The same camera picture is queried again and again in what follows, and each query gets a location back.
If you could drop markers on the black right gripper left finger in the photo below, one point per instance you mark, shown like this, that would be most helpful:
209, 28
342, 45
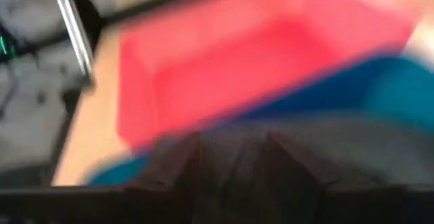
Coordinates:
176, 169

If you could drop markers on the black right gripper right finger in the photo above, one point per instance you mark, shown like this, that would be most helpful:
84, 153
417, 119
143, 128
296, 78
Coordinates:
291, 166

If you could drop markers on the grey cloth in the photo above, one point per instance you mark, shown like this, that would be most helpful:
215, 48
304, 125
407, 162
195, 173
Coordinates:
339, 142

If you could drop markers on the pink translucent plastic bin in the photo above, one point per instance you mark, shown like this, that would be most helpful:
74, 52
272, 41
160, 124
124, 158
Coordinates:
237, 64

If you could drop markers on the silver aluminium bar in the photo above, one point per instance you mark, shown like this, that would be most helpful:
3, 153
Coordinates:
73, 27

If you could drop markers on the black device with green lights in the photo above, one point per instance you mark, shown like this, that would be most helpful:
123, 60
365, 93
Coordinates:
8, 47

